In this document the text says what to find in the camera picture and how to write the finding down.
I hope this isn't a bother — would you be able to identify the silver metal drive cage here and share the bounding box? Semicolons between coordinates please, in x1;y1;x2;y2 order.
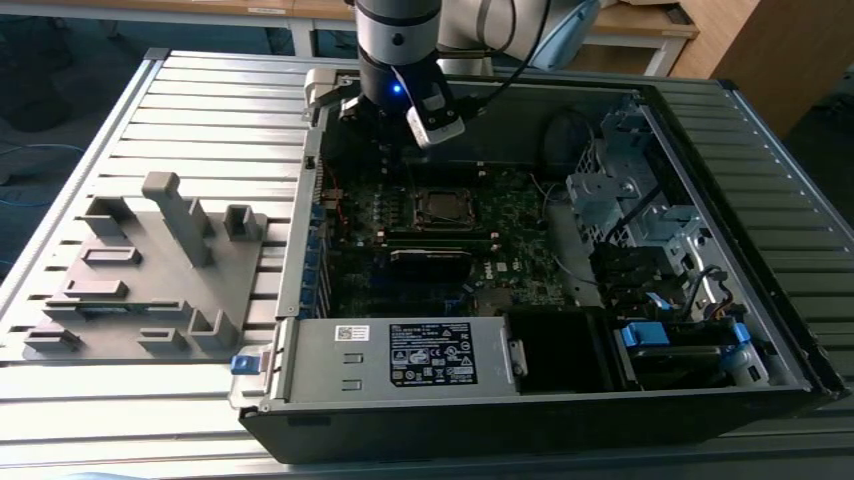
565;92;720;281

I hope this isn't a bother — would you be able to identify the black graphics card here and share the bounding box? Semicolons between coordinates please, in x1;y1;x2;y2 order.
387;248;476;285

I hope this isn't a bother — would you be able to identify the black plastic air duct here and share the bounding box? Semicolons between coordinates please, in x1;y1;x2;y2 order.
505;308;620;395

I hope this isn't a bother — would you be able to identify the wooden cabinet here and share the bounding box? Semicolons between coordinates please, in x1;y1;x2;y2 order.
670;0;854;139

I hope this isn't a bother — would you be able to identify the silver finned heatsink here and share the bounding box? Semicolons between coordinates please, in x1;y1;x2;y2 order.
474;288;516;315

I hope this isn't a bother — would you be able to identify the grey parts rack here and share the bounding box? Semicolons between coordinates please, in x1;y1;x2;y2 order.
22;171;270;362

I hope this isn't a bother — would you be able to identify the silver green CPU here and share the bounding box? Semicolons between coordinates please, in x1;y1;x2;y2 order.
426;192;470;221

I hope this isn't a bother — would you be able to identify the thin black cable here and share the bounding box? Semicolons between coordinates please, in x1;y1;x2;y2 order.
602;183;664;251

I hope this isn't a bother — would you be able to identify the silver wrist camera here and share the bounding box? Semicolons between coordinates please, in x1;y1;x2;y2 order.
393;67;468;149

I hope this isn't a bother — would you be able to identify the thin red wire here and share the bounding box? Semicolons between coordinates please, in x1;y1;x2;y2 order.
318;162;354;225

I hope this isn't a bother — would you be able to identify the blue disk carrier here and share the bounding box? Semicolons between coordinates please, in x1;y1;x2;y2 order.
617;321;733;391

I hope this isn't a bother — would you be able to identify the black plastic drive bracket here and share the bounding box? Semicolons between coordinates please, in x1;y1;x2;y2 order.
589;243;673;304

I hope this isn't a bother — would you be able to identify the black SATA cable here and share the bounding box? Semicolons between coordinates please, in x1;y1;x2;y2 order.
680;263;744;324

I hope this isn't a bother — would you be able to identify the CPU socket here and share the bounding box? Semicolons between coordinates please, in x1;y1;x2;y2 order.
411;187;484;234

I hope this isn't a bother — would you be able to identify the black camera cable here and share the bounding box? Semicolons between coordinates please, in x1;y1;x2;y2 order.
465;0;557;120

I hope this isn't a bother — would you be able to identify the wooden desk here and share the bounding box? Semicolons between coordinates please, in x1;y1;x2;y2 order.
293;0;701;77
0;0;299;56

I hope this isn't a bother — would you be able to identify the green RAM stick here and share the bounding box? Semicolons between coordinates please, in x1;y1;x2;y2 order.
78;299;154;314

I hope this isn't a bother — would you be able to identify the green motherboard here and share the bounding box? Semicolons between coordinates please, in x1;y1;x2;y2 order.
318;162;593;320

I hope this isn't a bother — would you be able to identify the grey power supply unit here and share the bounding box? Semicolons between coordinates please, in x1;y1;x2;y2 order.
285;315;521;405

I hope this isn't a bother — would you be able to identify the black PC case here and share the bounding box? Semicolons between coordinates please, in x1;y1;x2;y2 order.
230;67;850;465

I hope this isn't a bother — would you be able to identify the blue floor cable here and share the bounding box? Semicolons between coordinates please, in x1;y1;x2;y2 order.
0;142;89;209

